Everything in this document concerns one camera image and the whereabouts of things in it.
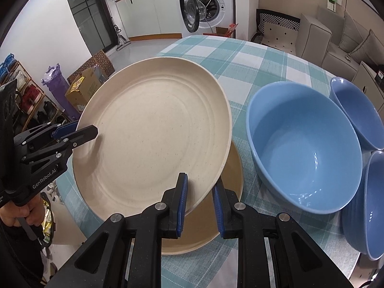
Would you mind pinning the black framed glass door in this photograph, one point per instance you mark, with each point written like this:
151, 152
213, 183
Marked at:
87, 12

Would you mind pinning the black electronics box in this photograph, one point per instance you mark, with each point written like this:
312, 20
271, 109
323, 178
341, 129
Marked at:
380, 76

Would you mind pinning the wooden shoe rack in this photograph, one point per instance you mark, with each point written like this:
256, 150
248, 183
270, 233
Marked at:
33, 84

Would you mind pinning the purple plastic bag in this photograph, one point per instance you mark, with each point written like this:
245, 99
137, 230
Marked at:
55, 87

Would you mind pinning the person's left hand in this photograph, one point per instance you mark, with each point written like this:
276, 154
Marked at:
9, 216

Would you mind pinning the grey floor mop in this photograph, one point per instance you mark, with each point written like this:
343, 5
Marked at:
123, 43

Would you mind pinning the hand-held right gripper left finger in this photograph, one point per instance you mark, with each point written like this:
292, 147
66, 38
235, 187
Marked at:
181, 207

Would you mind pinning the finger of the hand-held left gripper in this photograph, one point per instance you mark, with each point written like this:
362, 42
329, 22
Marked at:
81, 135
64, 129

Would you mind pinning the white base cabinets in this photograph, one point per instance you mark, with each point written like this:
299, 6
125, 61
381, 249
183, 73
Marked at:
150, 15

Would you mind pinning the grey sofa cushion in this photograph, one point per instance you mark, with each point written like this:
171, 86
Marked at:
369, 51
352, 30

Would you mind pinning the grey fabric sofa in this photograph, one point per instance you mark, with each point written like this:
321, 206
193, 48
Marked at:
315, 42

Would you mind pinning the beige round plate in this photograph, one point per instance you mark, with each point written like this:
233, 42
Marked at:
150, 141
199, 231

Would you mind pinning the green wall holder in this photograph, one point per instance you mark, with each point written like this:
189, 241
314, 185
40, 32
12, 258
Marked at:
333, 4

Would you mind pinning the grey side cabinet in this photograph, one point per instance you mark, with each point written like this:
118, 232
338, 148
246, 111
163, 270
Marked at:
364, 78

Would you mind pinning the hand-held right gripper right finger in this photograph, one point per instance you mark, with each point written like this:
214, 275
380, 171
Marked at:
218, 210

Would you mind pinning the patterned black white cushion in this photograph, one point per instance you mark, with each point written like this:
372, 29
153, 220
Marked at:
279, 36

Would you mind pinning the open cardboard box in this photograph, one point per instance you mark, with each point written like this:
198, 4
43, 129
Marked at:
81, 99

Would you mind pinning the blue ceramic bowl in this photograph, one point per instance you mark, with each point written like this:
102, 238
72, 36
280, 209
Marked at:
300, 156
357, 111
369, 210

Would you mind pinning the white washing machine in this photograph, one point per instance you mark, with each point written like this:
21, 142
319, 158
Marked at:
222, 6

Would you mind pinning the red cardboard box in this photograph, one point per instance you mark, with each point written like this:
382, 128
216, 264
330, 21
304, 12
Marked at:
231, 30

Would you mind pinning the gold foil bag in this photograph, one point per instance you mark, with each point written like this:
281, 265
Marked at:
48, 225

